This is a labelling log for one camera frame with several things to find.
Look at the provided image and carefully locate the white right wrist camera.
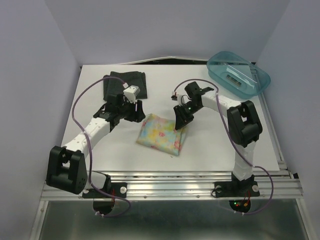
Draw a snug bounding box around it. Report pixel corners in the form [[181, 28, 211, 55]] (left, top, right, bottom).
[[171, 91, 190, 106]]

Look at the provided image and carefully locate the dark dotted skirt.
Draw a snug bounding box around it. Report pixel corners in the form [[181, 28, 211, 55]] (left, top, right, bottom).
[[103, 71, 148, 101]]

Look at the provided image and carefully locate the pastel floral skirt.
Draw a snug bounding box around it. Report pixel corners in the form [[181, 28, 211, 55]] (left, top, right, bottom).
[[136, 113, 187, 156]]

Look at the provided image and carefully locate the metal lower shelf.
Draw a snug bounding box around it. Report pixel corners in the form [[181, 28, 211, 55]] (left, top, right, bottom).
[[31, 199, 309, 240]]

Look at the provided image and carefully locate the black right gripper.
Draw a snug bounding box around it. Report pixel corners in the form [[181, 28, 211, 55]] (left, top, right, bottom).
[[173, 101, 202, 130]]

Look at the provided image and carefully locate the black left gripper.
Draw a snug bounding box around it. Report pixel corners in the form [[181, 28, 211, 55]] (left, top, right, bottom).
[[117, 96, 145, 123]]

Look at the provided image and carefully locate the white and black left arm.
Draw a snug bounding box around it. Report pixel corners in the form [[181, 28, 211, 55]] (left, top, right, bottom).
[[46, 94, 146, 194]]

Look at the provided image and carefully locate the teal plastic basket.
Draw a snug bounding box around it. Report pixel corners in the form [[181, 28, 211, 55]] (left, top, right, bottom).
[[206, 51, 271, 100]]

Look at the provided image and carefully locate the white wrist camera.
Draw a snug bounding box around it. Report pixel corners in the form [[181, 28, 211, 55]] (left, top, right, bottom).
[[123, 85, 140, 103], [171, 91, 190, 106]]

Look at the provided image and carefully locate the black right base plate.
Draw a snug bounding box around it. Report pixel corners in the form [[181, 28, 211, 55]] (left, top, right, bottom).
[[211, 181, 261, 198]]

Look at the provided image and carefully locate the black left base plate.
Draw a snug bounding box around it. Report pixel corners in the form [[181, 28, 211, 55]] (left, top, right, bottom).
[[82, 182, 128, 199]]

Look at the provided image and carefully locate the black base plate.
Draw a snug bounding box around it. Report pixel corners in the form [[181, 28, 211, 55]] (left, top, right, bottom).
[[82, 182, 128, 199], [211, 181, 261, 198]]

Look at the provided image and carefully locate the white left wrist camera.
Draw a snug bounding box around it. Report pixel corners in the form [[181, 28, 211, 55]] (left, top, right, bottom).
[[123, 85, 140, 103]]

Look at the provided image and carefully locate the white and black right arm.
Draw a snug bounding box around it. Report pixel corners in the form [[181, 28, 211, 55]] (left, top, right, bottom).
[[171, 79, 263, 197]]

